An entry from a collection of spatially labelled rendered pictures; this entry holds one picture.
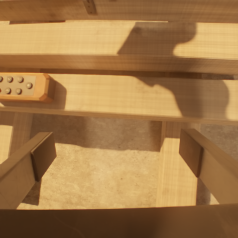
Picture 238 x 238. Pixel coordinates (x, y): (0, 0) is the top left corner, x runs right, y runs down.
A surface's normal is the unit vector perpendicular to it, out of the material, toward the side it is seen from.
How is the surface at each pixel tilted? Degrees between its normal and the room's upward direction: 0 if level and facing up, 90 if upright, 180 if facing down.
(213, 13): 90
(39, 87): 0
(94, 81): 0
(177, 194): 0
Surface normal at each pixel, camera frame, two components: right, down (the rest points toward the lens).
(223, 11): -0.11, 0.99
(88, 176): -0.11, -0.12
